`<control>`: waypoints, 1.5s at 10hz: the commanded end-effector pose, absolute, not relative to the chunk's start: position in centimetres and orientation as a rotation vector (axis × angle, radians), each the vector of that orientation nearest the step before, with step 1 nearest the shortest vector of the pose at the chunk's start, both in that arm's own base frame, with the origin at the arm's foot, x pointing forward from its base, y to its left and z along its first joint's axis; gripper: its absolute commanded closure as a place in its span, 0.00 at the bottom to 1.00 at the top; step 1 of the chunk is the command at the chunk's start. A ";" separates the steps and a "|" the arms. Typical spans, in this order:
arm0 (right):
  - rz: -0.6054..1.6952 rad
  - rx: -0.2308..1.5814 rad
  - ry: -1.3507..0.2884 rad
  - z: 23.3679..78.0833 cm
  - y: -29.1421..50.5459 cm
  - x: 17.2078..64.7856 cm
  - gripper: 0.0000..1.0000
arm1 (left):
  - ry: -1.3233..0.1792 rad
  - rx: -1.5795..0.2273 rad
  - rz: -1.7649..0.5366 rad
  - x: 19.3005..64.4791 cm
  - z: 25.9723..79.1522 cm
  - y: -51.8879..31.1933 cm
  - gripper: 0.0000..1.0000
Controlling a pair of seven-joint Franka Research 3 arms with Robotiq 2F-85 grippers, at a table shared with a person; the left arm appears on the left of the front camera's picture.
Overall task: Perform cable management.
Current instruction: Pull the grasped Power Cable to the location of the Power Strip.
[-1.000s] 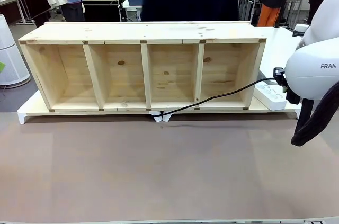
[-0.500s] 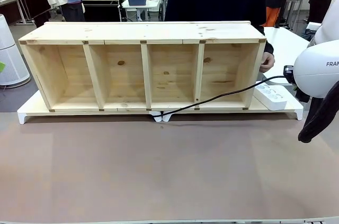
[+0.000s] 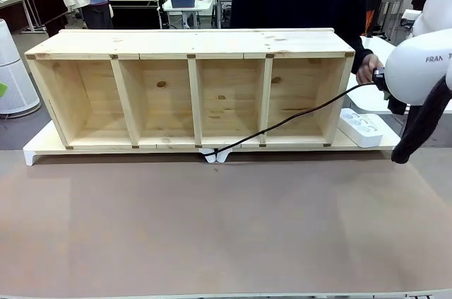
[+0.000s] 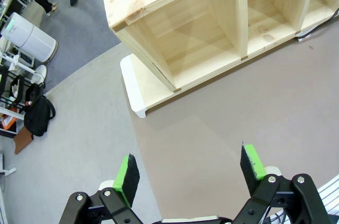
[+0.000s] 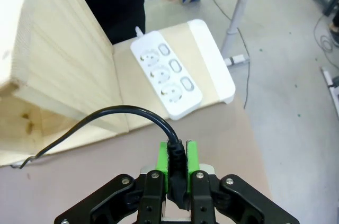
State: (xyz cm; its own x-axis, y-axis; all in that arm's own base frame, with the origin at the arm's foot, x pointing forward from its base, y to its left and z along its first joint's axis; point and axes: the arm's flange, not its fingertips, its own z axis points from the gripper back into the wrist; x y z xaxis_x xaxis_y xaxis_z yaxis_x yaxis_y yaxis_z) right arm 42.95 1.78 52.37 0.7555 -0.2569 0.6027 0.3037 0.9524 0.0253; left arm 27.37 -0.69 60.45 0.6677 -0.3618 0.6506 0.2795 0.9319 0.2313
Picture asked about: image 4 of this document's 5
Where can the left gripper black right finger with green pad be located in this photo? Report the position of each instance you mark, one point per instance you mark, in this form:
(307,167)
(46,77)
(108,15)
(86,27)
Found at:
(267,195)

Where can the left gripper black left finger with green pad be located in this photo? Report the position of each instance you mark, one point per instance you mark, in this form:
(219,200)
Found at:
(125,179)

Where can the white ribbed panel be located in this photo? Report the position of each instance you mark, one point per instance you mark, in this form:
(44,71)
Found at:
(329,195)

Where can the black backpack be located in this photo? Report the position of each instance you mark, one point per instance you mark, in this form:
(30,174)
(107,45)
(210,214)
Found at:
(38,116)

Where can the brown wooden board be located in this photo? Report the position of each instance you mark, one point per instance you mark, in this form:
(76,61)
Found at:
(22,139)

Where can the white floor stand foot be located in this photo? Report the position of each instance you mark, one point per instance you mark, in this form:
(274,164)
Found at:
(6,169)

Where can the orange box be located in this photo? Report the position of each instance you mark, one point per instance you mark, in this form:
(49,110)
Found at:
(7,123)

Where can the black metal rack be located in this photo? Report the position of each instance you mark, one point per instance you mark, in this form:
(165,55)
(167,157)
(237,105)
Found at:
(16,89)

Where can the pine wood cubby shelf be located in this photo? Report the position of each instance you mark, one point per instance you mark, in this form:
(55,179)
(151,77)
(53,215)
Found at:
(201,30)

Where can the white cylindrical air purifier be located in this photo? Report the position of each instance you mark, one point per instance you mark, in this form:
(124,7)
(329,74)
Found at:
(29,37)

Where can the white desk frame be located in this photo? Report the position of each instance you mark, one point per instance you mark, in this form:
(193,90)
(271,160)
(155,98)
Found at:
(16,61)

